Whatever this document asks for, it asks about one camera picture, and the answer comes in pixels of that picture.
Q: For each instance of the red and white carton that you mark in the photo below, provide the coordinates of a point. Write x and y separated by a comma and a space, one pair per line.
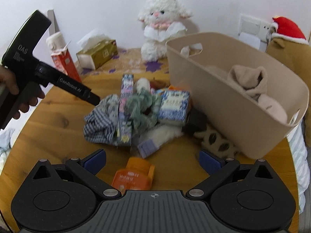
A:
69, 68

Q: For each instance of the white wall switch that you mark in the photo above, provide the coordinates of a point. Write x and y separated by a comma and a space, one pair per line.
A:
252, 24

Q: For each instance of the yellow mat with purple stars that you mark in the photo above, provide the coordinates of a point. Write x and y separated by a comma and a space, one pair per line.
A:
131, 63

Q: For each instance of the brown capybara plush toy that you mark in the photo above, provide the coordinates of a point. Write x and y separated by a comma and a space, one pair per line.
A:
291, 58

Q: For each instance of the orange packet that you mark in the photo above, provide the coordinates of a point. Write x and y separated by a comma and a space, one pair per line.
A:
133, 177

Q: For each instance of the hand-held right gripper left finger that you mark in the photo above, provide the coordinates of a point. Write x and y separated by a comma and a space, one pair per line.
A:
96, 161

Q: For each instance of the grey board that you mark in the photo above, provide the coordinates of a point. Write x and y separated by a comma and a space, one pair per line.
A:
51, 20

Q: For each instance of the white fluffy item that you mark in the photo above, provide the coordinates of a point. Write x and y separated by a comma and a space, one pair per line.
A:
55, 41

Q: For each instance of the blue and white tissue pack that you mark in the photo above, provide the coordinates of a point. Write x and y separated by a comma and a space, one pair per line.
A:
173, 106

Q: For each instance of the white fluffy spotted sock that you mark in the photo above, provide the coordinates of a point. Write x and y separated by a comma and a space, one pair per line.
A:
216, 140

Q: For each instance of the person's left hand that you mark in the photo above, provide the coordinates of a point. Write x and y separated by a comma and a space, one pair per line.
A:
8, 80

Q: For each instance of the green knitted scrunchie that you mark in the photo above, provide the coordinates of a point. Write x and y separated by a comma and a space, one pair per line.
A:
141, 106

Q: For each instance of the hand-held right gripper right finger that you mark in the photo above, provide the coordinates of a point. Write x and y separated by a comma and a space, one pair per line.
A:
209, 161

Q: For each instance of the wooden desktop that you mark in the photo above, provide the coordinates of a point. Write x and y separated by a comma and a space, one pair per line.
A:
60, 131

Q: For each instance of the beige storage basket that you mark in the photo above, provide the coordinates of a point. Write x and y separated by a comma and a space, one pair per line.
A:
218, 116

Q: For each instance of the red sock with white cuff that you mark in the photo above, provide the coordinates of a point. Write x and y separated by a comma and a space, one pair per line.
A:
142, 85

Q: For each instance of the red plush hat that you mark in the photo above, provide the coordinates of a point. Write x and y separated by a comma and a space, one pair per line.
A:
289, 28

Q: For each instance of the white fluffy sock purple label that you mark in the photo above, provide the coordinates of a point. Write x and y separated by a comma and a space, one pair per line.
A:
162, 133

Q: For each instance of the white lamb plush toy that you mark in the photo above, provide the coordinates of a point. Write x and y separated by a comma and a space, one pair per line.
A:
160, 12

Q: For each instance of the white power adapter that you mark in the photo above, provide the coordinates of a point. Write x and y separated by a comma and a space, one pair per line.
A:
250, 41

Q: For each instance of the blue striped cloth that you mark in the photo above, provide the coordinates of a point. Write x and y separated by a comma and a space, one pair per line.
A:
97, 123

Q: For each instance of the beige fleece cloth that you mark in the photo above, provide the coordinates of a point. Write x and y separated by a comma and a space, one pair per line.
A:
250, 80

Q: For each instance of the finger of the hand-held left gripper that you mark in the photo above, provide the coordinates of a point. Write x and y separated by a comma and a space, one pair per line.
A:
73, 87

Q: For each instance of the gold tissue box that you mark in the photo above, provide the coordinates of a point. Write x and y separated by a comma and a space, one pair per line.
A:
102, 53

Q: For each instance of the striped bedding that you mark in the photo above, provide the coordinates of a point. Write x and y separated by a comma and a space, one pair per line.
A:
298, 162

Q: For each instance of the light blue bedding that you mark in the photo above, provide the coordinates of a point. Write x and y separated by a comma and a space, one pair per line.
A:
6, 140

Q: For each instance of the small orange item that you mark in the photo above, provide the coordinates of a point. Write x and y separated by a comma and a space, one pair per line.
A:
173, 87

